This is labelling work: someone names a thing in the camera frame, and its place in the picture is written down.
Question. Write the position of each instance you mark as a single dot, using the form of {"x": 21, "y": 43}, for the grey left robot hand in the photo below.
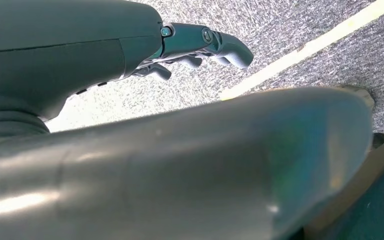
{"x": 62, "y": 49}

